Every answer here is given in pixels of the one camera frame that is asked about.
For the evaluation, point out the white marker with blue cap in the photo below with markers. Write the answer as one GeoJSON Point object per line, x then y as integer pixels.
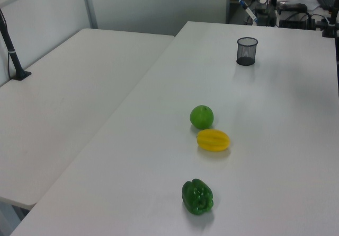
{"type": "Point", "coordinates": [253, 16]}

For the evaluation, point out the dark equipment box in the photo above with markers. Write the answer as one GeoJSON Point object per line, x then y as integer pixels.
{"type": "Point", "coordinates": [267, 18]}

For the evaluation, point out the black handheld controller device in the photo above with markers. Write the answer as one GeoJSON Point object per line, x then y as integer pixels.
{"type": "Point", "coordinates": [294, 7]}

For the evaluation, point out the black electronics box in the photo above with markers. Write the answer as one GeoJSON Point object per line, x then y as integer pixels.
{"type": "Point", "coordinates": [294, 24]}

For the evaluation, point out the black mesh pen cup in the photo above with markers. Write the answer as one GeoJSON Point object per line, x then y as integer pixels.
{"type": "Point", "coordinates": [246, 60]}

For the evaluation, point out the green apple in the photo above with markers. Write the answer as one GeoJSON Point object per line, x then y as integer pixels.
{"type": "Point", "coordinates": [201, 118]}

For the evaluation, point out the yellow starfruit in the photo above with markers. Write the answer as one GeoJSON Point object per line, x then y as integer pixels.
{"type": "Point", "coordinates": [213, 140]}

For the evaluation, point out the green bell pepper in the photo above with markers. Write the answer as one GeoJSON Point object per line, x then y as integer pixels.
{"type": "Point", "coordinates": [197, 199]}

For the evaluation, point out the white side table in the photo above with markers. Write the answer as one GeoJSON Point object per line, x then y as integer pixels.
{"type": "Point", "coordinates": [66, 100]}

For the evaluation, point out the black clamp camera stand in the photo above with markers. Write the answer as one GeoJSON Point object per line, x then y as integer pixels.
{"type": "Point", "coordinates": [331, 26]}

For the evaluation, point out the grey aluminium partition post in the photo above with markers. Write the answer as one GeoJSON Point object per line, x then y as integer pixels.
{"type": "Point", "coordinates": [90, 8]}

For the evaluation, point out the black camera pole with base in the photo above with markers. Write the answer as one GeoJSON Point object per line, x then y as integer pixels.
{"type": "Point", "coordinates": [12, 53]}

